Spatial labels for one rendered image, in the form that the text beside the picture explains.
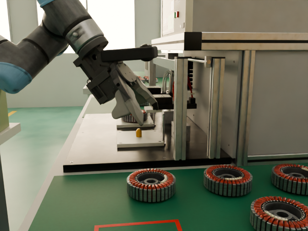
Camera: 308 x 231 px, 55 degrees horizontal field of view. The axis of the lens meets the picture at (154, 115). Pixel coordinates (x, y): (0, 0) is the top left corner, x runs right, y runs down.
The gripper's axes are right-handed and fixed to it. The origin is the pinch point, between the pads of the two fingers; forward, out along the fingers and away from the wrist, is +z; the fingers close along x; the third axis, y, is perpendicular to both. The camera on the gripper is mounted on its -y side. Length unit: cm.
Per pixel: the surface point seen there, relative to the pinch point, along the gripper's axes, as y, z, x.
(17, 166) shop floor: 190, -25, -162
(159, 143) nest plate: 12.7, 9.8, -26.7
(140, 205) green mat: 12.1, 13.6, 6.7
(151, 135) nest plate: 16.0, 7.1, -33.4
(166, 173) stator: 6.9, 13.0, -2.3
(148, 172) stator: 10.5, 10.7, -2.9
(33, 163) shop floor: 182, -19, -171
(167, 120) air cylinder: 15, 8, -56
